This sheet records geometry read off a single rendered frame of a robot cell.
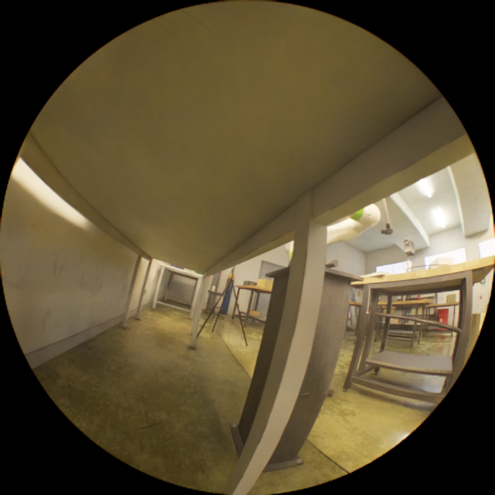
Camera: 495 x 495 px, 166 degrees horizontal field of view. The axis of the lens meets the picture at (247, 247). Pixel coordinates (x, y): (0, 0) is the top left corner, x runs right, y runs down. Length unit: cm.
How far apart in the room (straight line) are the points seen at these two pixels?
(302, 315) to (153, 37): 38
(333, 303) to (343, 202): 37
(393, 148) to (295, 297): 23
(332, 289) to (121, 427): 96
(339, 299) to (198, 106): 56
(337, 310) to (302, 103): 51
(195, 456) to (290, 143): 94
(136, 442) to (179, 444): 17
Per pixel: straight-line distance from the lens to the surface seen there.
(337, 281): 55
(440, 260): 139
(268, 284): 407
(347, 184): 24
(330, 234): 93
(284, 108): 22
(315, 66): 20
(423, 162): 20
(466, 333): 135
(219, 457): 84
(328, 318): 53
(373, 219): 93
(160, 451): 82
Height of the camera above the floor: 68
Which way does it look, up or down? 17 degrees up
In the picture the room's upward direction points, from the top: 12 degrees clockwise
